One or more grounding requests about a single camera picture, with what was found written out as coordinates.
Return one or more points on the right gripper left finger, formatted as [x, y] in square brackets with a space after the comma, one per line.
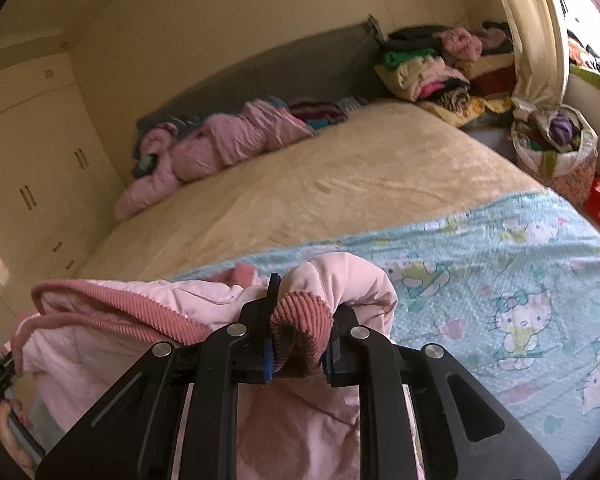
[173, 414]

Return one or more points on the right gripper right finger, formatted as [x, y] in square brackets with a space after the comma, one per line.
[423, 415]

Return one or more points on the pink quilted jacket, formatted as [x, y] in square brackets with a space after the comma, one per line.
[84, 334]

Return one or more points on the colourful clothes by headboard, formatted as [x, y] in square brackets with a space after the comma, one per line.
[320, 114]

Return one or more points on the floral bag of clothes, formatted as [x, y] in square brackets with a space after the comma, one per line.
[559, 149]

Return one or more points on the pile of folded clothes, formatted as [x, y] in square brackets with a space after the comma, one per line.
[462, 76]

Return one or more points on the person's left hand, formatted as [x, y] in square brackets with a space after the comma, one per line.
[11, 445]

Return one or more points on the light blue cartoon blanket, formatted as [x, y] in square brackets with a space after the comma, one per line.
[508, 283]

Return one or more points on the beige bed sheet mattress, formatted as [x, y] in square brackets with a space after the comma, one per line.
[390, 164]

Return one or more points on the cream wardrobe with drawers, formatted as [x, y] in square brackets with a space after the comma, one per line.
[57, 184]

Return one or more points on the pink quilted comforter at headboard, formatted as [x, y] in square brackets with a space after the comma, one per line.
[179, 151]

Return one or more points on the dark grey headboard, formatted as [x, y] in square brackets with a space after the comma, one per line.
[327, 67]

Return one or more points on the cream curtain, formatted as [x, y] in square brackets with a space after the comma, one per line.
[540, 43]

